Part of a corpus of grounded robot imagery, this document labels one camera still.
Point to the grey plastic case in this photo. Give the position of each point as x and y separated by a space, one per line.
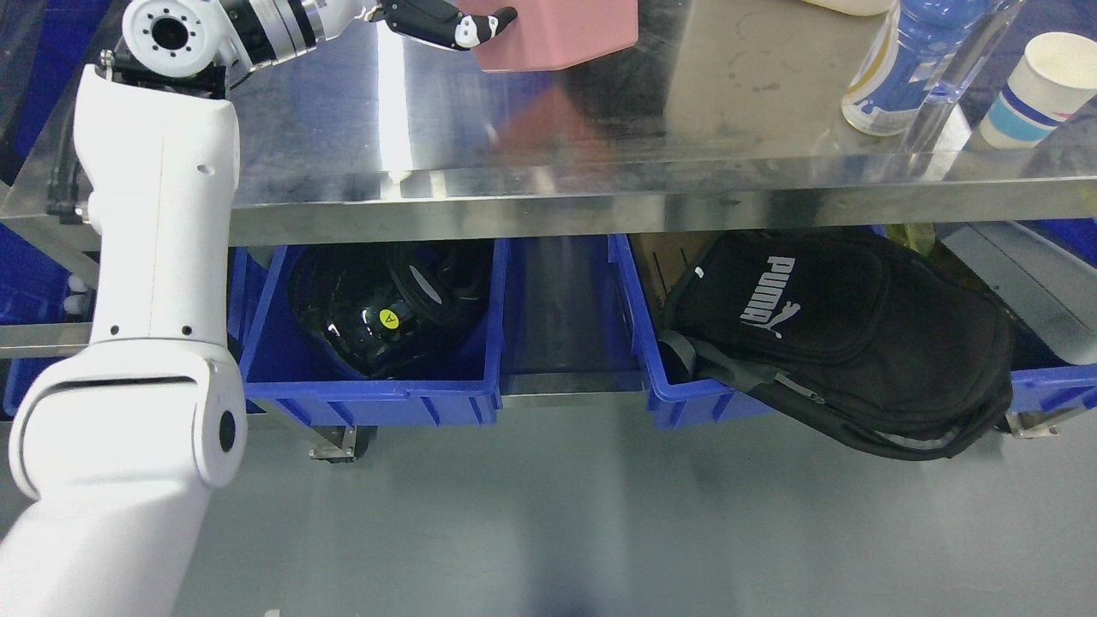
1051 290

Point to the pink plastic storage box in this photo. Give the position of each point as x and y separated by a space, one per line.
553 35

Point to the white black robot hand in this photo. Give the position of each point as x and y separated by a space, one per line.
437 23

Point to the clear plastic bottle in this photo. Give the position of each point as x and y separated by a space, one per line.
969 59

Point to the stainless steel table frame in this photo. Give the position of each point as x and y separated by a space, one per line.
725 114

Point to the paper cup blue stripes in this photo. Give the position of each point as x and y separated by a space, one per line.
1054 79

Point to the blue bin with helmet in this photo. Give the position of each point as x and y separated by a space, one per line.
282 366

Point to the blue bin with backpack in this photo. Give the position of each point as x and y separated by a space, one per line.
645 268

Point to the black Puma backpack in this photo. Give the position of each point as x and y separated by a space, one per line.
847 332

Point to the blue labelled plastic bottle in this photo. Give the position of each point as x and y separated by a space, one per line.
916 43

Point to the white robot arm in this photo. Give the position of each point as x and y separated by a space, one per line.
122 446

